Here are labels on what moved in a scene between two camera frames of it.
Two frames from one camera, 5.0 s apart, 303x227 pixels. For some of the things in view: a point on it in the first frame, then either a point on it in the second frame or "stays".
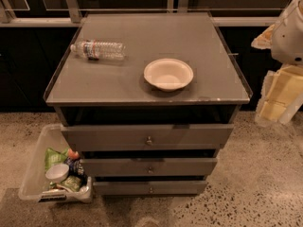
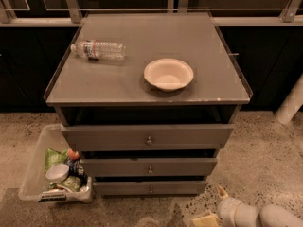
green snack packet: (72, 183) stays
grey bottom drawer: (150, 187) stays
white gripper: (289, 40) -> (227, 209)
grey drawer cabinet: (147, 99) stays
